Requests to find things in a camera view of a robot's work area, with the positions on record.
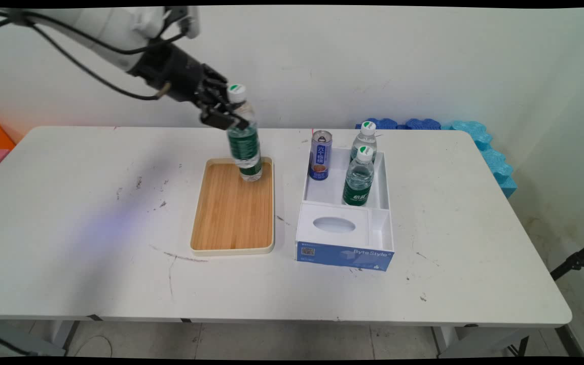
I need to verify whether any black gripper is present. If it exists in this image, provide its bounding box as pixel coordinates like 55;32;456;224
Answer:
129;43;250;131

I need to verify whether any water bottle with green label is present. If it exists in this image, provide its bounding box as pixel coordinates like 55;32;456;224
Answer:
350;121;378;163
226;84;264;183
342;145;376;208

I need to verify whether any wooden tray with cream rim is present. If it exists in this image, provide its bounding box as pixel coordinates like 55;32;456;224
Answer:
190;157;276;256

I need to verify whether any blue drink can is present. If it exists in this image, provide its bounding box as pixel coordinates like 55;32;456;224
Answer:
309;130;334;181

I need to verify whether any blue foam mat piece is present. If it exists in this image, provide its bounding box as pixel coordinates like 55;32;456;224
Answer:
355;118;398;130
406;118;443;131

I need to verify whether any white and blue cardboard box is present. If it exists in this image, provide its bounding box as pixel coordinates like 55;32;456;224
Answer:
295;147;395;272

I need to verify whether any light blue foam mat strip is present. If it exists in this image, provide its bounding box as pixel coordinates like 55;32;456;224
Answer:
441;120;518;199

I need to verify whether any white table leg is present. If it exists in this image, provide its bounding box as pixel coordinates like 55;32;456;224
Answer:
0;319;81;358

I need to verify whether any black tripod leg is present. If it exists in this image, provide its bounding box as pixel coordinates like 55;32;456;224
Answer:
549;235;584;281

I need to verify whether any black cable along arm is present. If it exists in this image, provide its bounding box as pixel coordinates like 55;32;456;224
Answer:
0;19;173;101
0;9;189;55

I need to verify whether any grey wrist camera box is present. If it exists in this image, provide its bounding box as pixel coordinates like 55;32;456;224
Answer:
166;6;201;40

